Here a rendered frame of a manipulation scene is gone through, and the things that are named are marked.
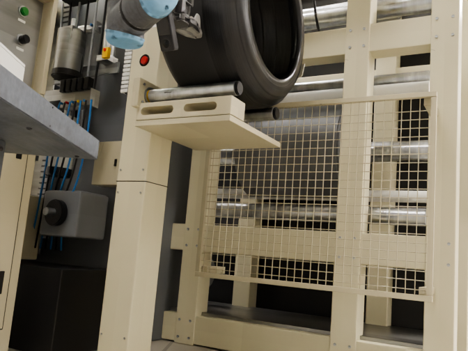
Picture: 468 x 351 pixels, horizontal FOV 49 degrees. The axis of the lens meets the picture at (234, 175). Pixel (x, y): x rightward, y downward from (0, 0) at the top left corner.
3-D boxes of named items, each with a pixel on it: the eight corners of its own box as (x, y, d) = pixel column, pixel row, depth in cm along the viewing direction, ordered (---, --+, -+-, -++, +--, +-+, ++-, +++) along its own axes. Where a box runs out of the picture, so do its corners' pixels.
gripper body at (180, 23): (196, 0, 145) (170, -22, 134) (193, 28, 143) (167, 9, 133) (173, 4, 148) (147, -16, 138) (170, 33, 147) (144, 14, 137)
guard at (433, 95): (194, 276, 207) (209, 108, 218) (196, 276, 209) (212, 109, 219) (432, 302, 163) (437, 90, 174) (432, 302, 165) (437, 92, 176)
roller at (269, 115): (190, 122, 196) (191, 111, 197) (196, 126, 200) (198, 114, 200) (274, 118, 179) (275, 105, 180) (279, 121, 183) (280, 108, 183)
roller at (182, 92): (143, 101, 172) (145, 88, 172) (152, 104, 176) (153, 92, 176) (235, 92, 155) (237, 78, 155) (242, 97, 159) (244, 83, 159)
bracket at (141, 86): (130, 106, 169) (133, 77, 171) (196, 135, 204) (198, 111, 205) (138, 105, 168) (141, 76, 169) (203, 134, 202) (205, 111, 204)
